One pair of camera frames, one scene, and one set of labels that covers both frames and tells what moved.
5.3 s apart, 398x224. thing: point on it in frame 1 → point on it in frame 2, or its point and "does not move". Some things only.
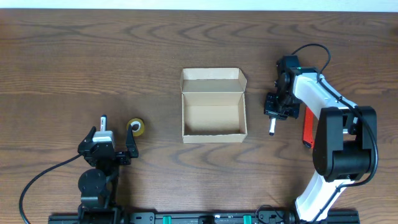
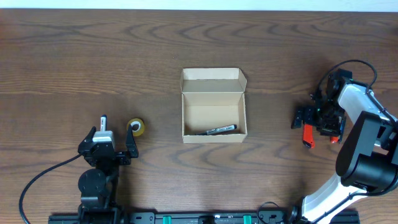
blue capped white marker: (103, 122) does not move
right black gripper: (288, 113) → (302, 116)
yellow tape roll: (138, 122) does not move
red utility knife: (308, 129) does not move
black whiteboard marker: (272, 130) → (218, 130)
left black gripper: (133, 153) does not move
